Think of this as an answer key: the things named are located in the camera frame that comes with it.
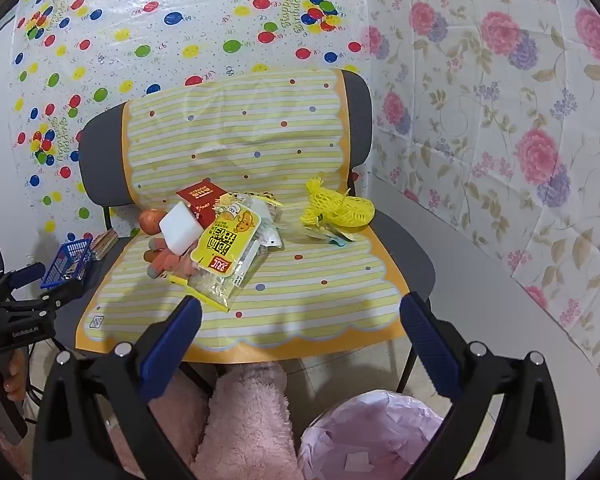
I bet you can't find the pink fluffy rug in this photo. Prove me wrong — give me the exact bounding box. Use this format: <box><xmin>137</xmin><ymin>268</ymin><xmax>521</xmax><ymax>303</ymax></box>
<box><xmin>115</xmin><ymin>360</ymin><xmax>298</xmax><ymax>480</ymax></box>

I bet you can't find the blue white small wrapper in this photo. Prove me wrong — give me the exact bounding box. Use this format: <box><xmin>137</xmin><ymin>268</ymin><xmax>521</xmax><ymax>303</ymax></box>
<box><xmin>302</xmin><ymin>225</ymin><xmax>358</xmax><ymax>249</ymax></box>

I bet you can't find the red snack packet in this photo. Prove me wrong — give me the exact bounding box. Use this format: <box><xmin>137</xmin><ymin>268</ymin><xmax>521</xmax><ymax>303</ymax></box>
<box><xmin>176</xmin><ymin>179</ymin><xmax>231</xmax><ymax>231</ymax></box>

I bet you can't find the bin with pink bag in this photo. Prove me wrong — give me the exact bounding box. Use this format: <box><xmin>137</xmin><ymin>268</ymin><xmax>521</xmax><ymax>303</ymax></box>
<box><xmin>297</xmin><ymin>389</ymin><xmax>461</xmax><ymax>480</ymax></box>

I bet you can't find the grey padded chair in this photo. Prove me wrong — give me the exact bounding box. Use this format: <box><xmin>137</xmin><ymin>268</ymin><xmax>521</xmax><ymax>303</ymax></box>
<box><xmin>77</xmin><ymin>69</ymin><xmax>437</xmax><ymax>396</ymax></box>

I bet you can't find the yellow mesh fruit net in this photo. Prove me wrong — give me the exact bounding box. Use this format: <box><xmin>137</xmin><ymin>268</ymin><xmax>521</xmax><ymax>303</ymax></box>
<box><xmin>300</xmin><ymin>177</ymin><xmax>376</xmax><ymax>233</ymax></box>

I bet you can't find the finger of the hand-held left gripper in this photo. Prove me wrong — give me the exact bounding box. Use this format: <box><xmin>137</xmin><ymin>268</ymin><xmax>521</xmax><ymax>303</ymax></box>
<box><xmin>0</xmin><ymin>261</ymin><xmax>47</xmax><ymax>306</ymax></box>
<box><xmin>0</xmin><ymin>277</ymin><xmax>87</xmax><ymax>322</ymax></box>

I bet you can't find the balloon print plastic sheet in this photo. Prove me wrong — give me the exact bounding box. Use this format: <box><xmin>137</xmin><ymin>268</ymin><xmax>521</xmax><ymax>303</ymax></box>
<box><xmin>7</xmin><ymin>0</ymin><xmax>376</xmax><ymax>246</ymax></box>

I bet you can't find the brown wooden box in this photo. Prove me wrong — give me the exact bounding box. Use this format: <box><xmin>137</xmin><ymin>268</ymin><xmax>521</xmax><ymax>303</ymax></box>
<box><xmin>90</xmin><ymin>230</ymin><xmax>119</xmax><ymax>261</ymax></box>

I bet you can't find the clear plastic wrapper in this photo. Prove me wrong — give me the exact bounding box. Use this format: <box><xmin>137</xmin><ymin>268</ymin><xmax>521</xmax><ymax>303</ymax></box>
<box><xmin>252</xmin><ymin>199</ymin><xmax>284</xmax><ymax>253</ymax></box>

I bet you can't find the person's left hand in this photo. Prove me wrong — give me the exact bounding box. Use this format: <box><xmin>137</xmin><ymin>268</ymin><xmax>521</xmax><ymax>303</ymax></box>
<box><xmin>0</xmin><ymin>349</ymin><xmax>29</xmax><ymax>431</ymax></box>

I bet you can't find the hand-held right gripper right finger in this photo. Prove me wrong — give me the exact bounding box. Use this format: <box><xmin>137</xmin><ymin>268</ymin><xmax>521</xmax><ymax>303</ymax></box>
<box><xmin>399</xmin><ymin>291</ymin><xmax>573</xmax><ymax>480</ymax></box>

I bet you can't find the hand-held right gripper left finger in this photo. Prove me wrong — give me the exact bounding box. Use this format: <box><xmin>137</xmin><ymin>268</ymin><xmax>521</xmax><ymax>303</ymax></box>
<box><xmin>32</xmin><ymin>296</ymin><xmax>216</xmax><ymax>480</ymax></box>

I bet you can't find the blue plastic basket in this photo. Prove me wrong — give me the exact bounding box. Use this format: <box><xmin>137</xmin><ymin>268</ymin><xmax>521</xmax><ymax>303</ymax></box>
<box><xmin>41</xmin><ymin>239</ymin><xmax>93</xmax><ymax>291</ymax></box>

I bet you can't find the yellow snack packet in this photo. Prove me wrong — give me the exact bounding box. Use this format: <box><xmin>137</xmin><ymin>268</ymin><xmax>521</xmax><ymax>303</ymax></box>
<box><xmin>187</xmin><ymin>195</ymin><xmax>263</xmax><ymax>311</ymax></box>

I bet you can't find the white foam block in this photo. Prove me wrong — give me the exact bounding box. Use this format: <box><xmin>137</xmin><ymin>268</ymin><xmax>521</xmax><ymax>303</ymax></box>
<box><xmin>160</xmin><ymin>201</ymin><xmax>206</xmax><ymax>255</ymax></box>

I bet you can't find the floral print plastic sheet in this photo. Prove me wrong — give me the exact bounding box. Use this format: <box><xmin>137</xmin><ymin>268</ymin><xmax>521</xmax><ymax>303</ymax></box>
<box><xmin>365</xmin><ymin>0</ymin><xmax>600</xmax><ymax>396</ymax></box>

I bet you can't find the orange knitted glove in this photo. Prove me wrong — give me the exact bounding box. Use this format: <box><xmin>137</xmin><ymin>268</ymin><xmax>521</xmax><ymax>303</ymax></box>
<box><xmin>142</xmin><ymin>237</ymin><xmax>201</xmax><ymax>281</ymax></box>

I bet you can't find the red apple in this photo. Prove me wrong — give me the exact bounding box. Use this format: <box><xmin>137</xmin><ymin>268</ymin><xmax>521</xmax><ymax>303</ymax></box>
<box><xmin>139</xmin><ymin>208</ymin><xmax>167</xmax><ymax>236</ymax></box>

